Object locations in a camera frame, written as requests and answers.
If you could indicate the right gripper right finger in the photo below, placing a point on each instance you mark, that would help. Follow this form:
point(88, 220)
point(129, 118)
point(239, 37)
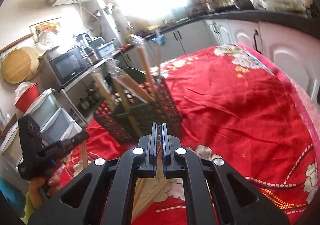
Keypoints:
point(214, 192)

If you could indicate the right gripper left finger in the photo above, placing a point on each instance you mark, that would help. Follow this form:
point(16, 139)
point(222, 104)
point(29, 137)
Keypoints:
point(102, 193)

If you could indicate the chopstick pair crossed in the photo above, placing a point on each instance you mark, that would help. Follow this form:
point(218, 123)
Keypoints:
point(150, 190)

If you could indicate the metal kitchen shelf rack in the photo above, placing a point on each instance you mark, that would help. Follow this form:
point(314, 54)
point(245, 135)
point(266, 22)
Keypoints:
point(77, 88)

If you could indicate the person's left hand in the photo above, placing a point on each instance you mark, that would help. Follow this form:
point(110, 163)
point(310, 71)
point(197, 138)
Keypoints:
point(34, 199)

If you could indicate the plastic drawer tower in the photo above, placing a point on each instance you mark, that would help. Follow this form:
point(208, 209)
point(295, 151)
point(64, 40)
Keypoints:
point(54, 123)

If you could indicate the red plastic bucket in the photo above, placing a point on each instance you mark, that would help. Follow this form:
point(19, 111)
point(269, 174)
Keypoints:
point(26, 93)

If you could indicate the black plastic utensil basket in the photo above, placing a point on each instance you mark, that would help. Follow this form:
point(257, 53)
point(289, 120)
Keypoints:
point(127, 126)

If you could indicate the stacked steel pots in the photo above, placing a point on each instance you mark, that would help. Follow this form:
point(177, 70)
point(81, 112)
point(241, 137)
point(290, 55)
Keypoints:
point(92, 97)

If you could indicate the red floral tablecloth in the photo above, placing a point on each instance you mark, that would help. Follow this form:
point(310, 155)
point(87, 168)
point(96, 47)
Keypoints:
point(237, 105)

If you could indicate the round bamboo tray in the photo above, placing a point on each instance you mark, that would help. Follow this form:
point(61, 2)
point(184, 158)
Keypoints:
point(20, 65)

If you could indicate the black microwave oven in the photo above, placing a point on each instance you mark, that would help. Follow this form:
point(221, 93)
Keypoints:
point(58, 67)

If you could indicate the black blender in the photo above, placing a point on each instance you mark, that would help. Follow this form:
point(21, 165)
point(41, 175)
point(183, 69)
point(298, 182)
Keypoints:
point(83, 39)

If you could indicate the white lower cabinets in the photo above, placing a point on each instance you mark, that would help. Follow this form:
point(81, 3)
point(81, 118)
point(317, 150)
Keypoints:
point(292, 51)

